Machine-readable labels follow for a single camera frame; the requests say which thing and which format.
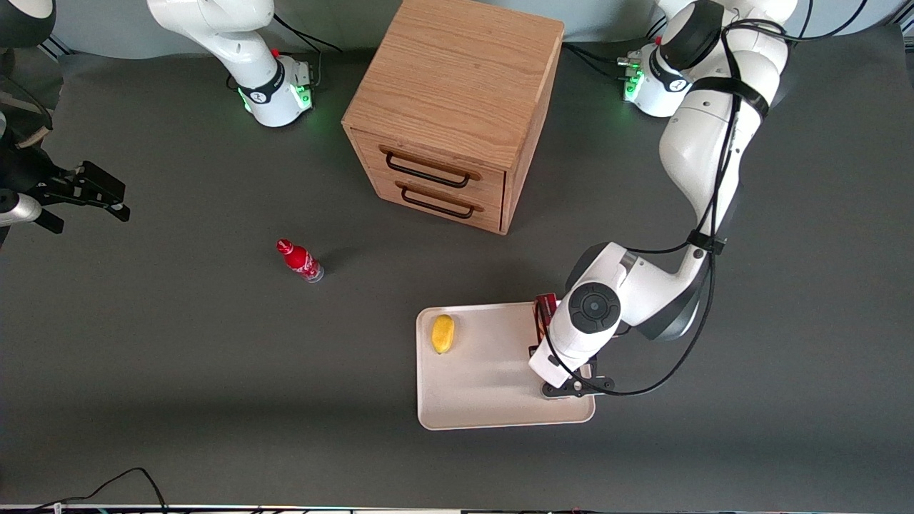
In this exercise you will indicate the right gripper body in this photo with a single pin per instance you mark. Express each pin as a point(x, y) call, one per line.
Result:
point(30, 176)

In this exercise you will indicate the red cookie box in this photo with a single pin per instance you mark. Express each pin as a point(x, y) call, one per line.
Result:
point(546, 314)

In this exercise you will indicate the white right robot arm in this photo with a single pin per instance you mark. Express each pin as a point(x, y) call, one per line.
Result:
point(250, 43)

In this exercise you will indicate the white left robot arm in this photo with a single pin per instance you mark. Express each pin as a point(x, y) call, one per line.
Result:
point(707, 143)

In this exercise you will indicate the cream plastic tray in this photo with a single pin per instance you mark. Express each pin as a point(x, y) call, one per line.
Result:
point(485, 385)

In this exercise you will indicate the yellow lemon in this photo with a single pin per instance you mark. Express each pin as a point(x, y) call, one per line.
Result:
point(443, 334)

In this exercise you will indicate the wooden drawer front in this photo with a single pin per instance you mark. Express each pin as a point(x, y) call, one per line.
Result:
point(364, 146)
point(493, 218)

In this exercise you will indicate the red soda bottle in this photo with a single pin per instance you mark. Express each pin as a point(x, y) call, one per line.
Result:
point(300, 260)

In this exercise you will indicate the dark grey table mat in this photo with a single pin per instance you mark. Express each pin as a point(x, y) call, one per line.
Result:
point(214, 392)

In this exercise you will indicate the wooden drawer cabinet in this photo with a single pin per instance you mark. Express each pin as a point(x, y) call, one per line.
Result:
point(457, 78)

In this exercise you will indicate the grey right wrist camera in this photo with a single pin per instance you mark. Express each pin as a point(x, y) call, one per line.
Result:
point(18, 209)

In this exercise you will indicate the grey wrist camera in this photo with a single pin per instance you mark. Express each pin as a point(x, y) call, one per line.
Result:
point(18, 209)
point(585, 370)

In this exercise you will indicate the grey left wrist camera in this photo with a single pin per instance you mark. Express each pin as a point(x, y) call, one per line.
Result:
point(585, 370)

